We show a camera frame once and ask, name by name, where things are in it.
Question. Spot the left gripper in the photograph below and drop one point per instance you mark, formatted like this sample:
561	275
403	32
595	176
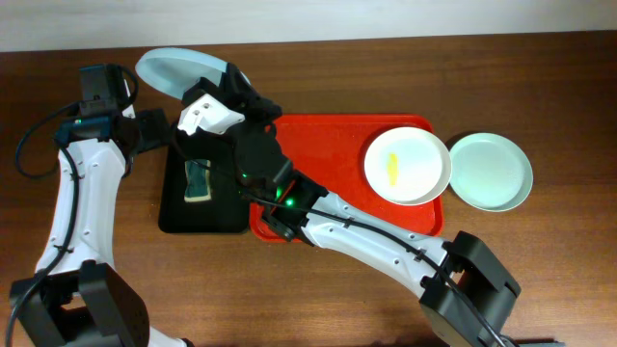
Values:
151	127

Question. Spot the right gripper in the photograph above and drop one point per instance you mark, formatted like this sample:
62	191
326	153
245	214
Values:
238	98

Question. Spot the light blue plate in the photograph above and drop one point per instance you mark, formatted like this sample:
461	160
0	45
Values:
190	75

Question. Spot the green and yellow sponge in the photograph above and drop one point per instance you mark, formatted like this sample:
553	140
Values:
197	181

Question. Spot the white plate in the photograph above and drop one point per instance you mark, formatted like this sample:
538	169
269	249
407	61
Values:
407	166

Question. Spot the light green plate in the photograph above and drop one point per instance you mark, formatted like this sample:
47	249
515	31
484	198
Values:
490	172

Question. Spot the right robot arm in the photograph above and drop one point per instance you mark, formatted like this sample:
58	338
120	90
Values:
463	289

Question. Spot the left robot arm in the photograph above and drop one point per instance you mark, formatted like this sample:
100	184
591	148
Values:
76	297

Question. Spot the black plastic tray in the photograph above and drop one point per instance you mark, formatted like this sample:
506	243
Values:
225	213

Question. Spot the red plastic tray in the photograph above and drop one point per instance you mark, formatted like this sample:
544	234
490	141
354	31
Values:
330	150

